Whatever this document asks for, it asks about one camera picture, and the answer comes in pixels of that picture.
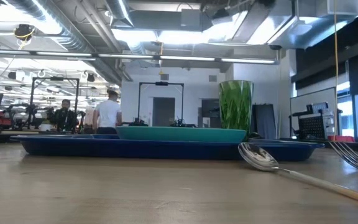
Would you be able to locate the teal plastic plate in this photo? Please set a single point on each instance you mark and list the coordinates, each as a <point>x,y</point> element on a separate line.
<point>179,134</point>

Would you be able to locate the green translucent cup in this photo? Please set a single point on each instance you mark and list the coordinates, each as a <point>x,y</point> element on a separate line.
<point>235,105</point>

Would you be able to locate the blue plastic tray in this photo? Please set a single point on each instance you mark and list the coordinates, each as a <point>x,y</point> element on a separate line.
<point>135,150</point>

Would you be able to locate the black background robot arm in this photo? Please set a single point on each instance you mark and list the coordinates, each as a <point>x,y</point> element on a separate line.
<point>138,122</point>
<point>182,123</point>

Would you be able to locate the person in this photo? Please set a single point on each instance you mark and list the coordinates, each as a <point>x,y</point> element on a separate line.
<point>107,113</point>
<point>62,118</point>

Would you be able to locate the long ceiling light strip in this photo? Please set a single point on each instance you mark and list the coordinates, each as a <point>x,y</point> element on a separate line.
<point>129,56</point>

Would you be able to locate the grey fabric panel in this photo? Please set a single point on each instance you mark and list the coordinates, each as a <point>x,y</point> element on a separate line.
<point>263,121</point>

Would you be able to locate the white board panel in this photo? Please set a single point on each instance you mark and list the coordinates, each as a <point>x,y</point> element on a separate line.
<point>309,96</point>

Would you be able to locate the small white pot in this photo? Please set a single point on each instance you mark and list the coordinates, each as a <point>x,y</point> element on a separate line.
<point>45,126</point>

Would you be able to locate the black perforated cart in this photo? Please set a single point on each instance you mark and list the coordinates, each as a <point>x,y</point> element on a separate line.
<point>314,126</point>

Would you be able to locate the red bin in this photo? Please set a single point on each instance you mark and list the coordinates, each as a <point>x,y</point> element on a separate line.
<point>340,138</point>

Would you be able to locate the black gantry frame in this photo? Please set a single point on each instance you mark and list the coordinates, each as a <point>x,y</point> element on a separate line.
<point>33,99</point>
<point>161,83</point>

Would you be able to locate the silver ventilation duct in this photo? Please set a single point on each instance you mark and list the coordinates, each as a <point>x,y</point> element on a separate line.
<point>70,40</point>

